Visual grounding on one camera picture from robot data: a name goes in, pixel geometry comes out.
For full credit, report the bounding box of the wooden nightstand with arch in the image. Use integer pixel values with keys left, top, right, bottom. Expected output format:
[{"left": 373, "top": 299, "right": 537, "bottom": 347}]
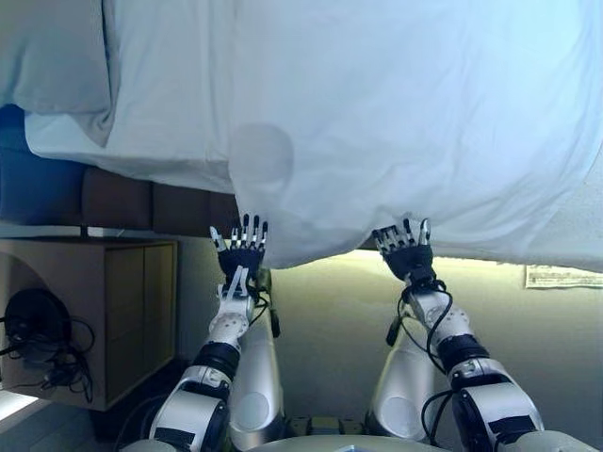
[{"left": 0, "top": 237, "right": 181, "bottom": 412}]

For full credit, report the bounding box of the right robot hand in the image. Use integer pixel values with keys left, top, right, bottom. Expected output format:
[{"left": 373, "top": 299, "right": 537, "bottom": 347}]
[{"left": 371, "top": 217, "right": 435, "bottom": 283}]

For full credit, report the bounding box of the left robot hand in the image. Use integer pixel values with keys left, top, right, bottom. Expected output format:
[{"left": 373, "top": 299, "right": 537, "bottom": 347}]
[{"left": 209, "top": 212, "right": 270, "bottom": 283}]

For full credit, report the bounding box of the printed paper sheet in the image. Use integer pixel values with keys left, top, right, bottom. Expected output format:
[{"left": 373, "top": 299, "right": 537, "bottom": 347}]
[{"left": 522, "top": 263, "right": 603, "bottom": 290}]

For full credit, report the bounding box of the black headset with cables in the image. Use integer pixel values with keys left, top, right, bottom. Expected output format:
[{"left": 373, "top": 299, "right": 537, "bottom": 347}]
[{"left": 0, "top": 286, "right": 96, "bottom": 405}]

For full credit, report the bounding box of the white duvet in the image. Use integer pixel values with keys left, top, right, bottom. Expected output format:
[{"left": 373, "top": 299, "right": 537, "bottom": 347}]
[{"left": 225, "top": 0, "right": 603, "bottom": 275}]

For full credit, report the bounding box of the large beige pillow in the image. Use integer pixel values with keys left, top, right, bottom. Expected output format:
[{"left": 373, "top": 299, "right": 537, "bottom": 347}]
[{"left": 0, "top": 0, "right": 120, "bottom": 148}]

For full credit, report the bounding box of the white mattress sheet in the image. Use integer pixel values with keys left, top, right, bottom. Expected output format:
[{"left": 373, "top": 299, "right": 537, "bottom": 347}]
[{"left": 23, "top": 0, "right": 242, "bottom": 195}]

